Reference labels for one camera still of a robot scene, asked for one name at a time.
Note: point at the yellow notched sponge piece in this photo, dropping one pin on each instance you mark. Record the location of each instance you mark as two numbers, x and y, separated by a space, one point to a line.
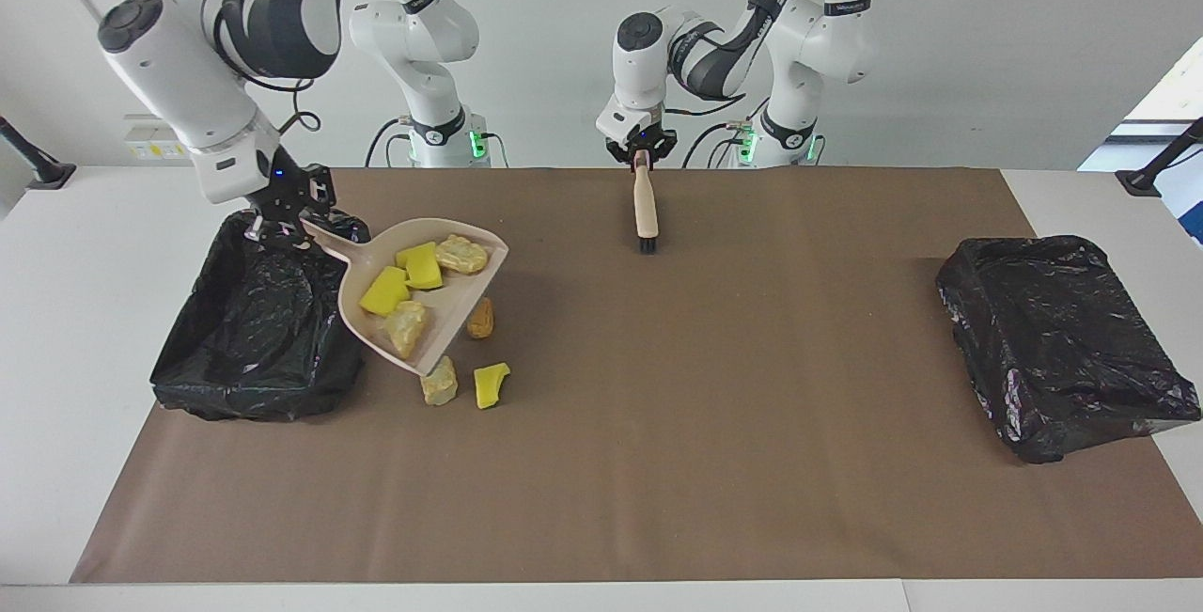
383 292

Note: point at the open bin with black bag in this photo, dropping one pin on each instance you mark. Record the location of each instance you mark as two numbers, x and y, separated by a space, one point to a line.
244 330

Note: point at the bin wrapped in black bag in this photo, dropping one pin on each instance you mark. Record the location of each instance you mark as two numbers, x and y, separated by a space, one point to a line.
1062 349

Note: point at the beige hand brush black bristles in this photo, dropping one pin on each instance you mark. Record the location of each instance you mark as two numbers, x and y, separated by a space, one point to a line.
645 208

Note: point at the white wall socket box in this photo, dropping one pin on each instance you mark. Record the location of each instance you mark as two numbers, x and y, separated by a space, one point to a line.
155 147

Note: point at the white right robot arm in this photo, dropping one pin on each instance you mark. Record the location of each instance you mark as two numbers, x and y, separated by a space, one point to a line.
179 67

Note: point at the black stand with foot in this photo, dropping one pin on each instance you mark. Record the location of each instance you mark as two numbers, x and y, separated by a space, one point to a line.
47 170
1142 182

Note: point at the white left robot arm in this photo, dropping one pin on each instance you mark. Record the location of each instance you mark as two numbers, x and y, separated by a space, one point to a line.
799 29

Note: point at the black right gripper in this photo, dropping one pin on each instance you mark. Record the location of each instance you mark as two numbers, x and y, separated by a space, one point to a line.
296 194

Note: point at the pink plastic dustpan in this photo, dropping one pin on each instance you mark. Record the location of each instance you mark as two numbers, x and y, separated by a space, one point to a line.
453 302

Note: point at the brown paper table mat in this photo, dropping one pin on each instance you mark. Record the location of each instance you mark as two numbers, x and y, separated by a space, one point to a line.
601 518

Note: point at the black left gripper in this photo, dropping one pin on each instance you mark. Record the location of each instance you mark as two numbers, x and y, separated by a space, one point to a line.
644 137

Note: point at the brown sponge piece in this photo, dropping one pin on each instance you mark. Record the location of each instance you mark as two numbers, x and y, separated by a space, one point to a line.
483 321

